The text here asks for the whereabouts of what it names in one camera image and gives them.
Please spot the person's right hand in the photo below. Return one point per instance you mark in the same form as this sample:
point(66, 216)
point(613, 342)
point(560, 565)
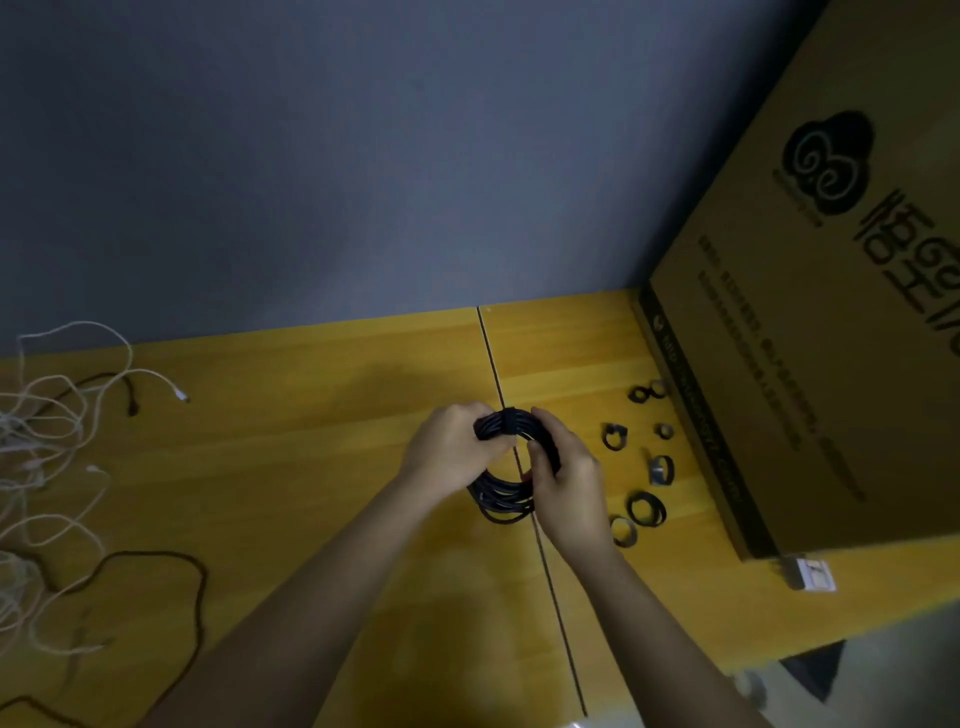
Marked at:
point(570, 488)

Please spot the person's left hand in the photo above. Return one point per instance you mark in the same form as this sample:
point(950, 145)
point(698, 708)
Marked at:
point(447, 453)

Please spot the group of black cable ties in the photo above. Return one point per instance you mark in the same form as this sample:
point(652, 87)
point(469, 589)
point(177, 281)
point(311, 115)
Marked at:
point(662, 470)

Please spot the person's left forearm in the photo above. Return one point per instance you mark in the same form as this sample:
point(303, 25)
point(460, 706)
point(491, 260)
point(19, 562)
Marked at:
point(285, 630)

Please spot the person's right forearm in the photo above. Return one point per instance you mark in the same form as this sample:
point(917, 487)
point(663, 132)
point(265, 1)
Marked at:
point(660, 645)

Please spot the small white packet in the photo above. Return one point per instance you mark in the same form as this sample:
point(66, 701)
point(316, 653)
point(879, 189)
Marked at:
point(810, 573)

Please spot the dark object on floor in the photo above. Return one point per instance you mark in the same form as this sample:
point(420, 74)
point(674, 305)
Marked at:
point(815, 668)

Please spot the cardboard box with black print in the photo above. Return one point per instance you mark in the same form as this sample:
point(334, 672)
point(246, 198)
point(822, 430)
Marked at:
point(840, 330)

